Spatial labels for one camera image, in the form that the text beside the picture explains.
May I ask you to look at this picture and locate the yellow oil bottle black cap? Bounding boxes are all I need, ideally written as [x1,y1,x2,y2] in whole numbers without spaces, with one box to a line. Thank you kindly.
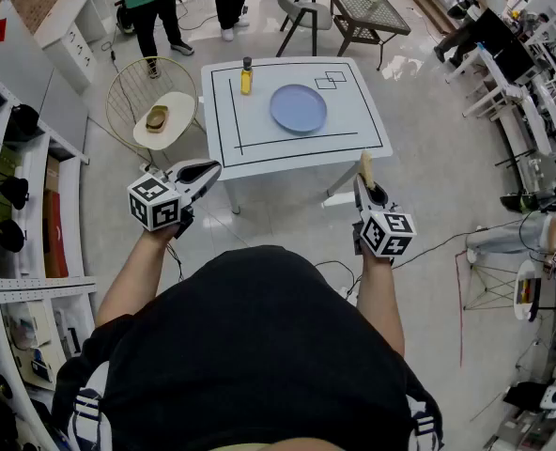
[239,56,255,97]

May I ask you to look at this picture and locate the group of black caps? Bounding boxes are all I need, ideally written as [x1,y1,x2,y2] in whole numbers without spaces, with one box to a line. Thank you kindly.
[0,66,39,253]

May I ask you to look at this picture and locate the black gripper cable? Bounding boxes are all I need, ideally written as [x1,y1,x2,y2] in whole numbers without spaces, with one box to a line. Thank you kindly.
[164,241,185,282]
[390,218,526,272]

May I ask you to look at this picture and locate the person's black shirt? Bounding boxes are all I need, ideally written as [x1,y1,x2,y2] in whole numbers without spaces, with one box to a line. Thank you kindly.
[52,244,446,451]

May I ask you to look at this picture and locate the person's left forearm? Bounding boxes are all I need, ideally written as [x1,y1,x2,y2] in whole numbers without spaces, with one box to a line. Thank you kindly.
[94,225,183,328]

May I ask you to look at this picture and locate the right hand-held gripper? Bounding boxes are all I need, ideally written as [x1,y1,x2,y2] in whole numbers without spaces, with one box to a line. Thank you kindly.
[351,172,418,267]

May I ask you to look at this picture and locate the grey chair black legs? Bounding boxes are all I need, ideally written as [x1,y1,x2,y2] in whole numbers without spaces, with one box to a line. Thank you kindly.
[273,0,334,58]

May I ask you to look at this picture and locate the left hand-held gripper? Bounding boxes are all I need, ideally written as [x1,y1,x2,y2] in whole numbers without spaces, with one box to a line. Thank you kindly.
[127,157,223,240]

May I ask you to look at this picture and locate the tan wooden bowl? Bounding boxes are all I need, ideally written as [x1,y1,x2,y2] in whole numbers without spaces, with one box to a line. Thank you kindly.
[145,104,170,134]

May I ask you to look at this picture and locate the red cardboard box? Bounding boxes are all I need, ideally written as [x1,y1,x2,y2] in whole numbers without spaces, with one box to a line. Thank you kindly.
[42,190,70,279]

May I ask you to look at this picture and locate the white round side table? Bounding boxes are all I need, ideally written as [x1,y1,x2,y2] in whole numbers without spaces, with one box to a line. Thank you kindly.
[463,249,542,323]

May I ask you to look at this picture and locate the blue big plate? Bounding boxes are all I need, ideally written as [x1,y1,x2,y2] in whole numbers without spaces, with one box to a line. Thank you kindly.
[269,84,329,135]

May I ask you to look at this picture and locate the beige fluffy fibre clump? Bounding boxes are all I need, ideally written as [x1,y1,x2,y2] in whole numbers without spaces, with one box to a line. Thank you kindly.
[360,151,377,192]

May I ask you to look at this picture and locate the person's right forearm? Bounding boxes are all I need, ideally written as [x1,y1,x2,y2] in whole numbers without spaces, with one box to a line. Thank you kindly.
[355,251,407,359]

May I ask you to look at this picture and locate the white shelving unit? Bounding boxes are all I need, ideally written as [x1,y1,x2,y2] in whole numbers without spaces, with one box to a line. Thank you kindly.
[0,58,99,451]

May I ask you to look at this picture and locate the white drawer cabinet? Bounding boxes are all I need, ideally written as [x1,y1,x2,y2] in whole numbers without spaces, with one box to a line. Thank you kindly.
[33,0,115,96]

